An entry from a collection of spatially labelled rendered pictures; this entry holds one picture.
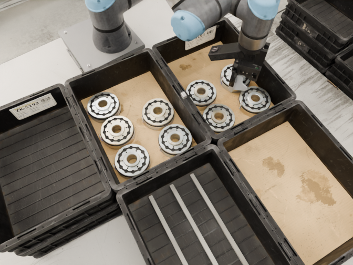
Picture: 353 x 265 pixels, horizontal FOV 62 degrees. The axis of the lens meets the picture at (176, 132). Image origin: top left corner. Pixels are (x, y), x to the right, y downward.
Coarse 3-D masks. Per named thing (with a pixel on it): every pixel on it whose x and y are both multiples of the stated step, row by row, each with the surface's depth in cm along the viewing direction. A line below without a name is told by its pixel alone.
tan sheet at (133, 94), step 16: (128, 80) 102; (144, 80) 102; (128, 96) 99; (144, 96) 99; (160, 96) 99; (128, 112) 96; (96, 128) 93; (144, 128) 93; (144, 144) 91; (192, 144) 91; (112, 160) 88; (160, 160) 88
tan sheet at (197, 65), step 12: (204, 48) 109; (180, 60) 106; (192, 60) 106; (204, 60) 106; (216, 60) 106; (228, 60) 106; (180, 72) 104; (192, 72) 104; (204, 72) 104; (216, 72) 104; (216, 84) 101; (252, 84) 101; (216, 96) 99; (228, 96) 99; (240, 120) 95
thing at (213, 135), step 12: (228, 24) 101; (156, 48) 96; (264, 60) 93; (168, 72) 91; (180, 84) 89; (192, 108) 85; (276, 108) 85; (204, 120) 83; (252, 120) 83; (228, 132) 81
